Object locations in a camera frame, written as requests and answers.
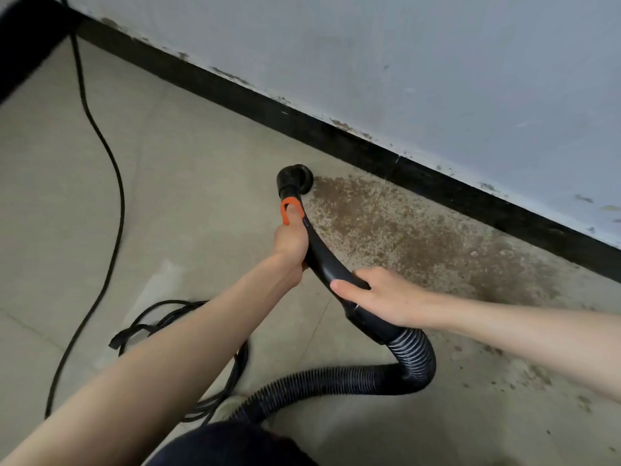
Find person's right hand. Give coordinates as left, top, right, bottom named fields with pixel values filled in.
left=329, top=265, right=442, bottom=331

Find person's left hand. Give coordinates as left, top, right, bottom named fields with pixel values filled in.
left=270, top=214, right=312, bottom=289

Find black vacuum hose with handle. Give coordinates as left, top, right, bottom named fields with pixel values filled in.
left=228, top=164, right=438, bottom=428

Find brown sawdust dirt patch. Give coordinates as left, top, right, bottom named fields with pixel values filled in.
left=310, top=174, right=621, bottom=423

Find black power cable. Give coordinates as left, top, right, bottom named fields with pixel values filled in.
left=43, top=0, right=252, bottom=428

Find person's right forearm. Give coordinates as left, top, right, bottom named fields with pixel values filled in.
left=435, top=291, right=621, bottom=404

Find person's left forearm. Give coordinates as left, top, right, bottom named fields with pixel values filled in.
left=0, top=255, right=297, bottom=466

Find tiled floor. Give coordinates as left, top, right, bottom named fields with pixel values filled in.
left=0, top=38, right=621, bottom=466

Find person's black trousers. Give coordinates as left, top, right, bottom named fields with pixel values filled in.
left=146, top=420, right=320, bottom=466

